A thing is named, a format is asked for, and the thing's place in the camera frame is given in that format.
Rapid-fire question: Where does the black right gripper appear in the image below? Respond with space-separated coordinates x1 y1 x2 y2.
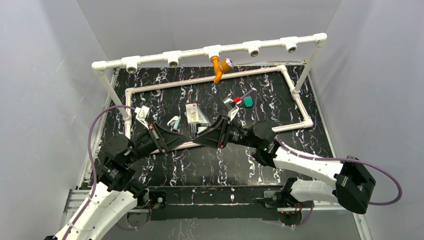
192 115 259 150

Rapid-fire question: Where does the chrome metal faucet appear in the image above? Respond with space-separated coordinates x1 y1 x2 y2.
189 123 200 139

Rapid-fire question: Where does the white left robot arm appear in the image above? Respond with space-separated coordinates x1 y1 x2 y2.
46 122 190 240

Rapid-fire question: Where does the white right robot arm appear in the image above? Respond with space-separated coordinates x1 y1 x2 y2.
193 115 376 215

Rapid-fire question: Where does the clear plastic instruction bag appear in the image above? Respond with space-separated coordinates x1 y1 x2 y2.
187 109 211 133

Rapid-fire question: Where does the white blue tape roll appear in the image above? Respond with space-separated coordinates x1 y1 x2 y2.
166 115 181 131

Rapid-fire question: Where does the small white red box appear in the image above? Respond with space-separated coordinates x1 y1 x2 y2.
185 103 200 124

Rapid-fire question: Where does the green tape roll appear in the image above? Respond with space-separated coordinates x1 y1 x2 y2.
241 96 253 108

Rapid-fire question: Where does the orange plastic faucet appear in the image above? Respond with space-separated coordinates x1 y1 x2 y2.
210 56 234 84

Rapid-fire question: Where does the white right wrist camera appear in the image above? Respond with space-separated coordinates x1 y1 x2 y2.
222 97 242 121

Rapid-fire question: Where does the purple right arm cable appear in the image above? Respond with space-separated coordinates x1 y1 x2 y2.
239 87 403 206

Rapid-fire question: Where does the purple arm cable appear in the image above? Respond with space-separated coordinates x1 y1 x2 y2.
61 105 137 240
239 87 403 206

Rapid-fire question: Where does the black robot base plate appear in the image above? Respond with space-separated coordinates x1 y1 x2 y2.
145 186 304 226

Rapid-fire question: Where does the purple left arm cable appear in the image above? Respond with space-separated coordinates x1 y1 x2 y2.
61 105 137 240

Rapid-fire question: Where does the white pvc pipe frame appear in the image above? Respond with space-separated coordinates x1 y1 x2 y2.
91 32 328 155

